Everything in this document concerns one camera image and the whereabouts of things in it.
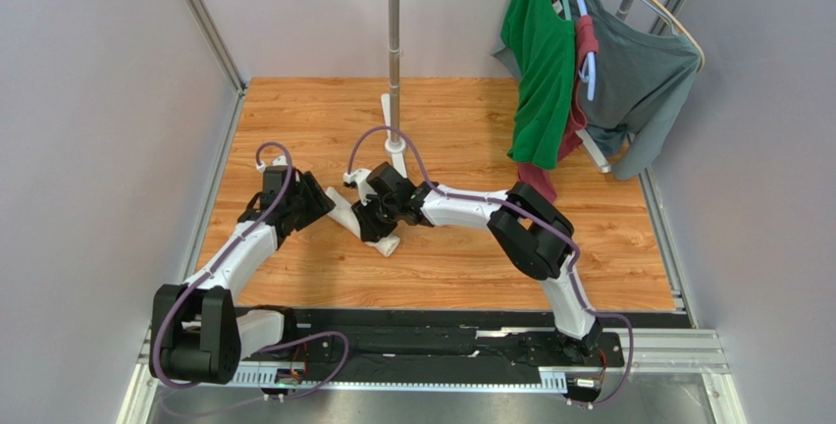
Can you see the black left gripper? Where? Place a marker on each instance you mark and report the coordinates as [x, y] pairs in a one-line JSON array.
[[312, 205]]

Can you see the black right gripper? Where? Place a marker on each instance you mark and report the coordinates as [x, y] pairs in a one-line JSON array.
[[374, 222]]

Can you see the white cloth napkin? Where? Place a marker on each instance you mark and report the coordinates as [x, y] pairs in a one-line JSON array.
[[344, 216]]

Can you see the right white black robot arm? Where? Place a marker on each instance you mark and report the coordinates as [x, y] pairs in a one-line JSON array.
[[532, 233]]

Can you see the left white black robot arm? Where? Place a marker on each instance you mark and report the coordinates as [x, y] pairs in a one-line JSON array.
[[198, 334]]

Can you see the white clothes rack stand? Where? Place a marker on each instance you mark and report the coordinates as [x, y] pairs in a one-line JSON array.
[[394, 145]]

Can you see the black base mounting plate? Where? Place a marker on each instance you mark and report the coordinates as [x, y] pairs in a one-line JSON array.
[[429, 348]]

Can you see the maroon shirt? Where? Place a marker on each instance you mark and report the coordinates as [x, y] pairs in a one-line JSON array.
[[539, 178]]

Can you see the green shirt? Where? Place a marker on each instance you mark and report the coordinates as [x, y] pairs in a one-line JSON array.
[[541, 44]]

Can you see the light blue clothes hanger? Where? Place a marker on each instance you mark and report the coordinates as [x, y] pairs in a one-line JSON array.
[[587, 48]]

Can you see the grey-blue shirt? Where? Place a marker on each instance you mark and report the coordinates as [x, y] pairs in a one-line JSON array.
[[643, 82]]

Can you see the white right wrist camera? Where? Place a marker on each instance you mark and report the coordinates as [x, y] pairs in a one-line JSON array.
[[357, 179]]

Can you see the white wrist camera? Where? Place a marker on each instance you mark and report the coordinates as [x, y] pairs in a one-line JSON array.
[[357, 179], [280, 163]]

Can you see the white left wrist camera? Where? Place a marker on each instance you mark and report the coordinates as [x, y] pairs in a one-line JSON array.
[[280, 163]]

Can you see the aluminium frame post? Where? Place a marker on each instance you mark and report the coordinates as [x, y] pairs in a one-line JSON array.
[[217, 45]]

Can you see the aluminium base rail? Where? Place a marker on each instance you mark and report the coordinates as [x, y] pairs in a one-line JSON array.
[[675, 372]]

